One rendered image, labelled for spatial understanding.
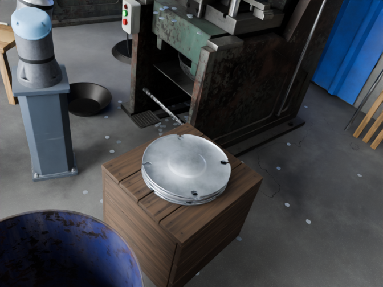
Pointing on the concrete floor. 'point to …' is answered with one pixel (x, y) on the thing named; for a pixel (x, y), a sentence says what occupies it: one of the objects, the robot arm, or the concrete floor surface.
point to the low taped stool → (7, 39)
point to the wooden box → (174, 216)
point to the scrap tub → (64, 251)
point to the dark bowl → (87, 98)
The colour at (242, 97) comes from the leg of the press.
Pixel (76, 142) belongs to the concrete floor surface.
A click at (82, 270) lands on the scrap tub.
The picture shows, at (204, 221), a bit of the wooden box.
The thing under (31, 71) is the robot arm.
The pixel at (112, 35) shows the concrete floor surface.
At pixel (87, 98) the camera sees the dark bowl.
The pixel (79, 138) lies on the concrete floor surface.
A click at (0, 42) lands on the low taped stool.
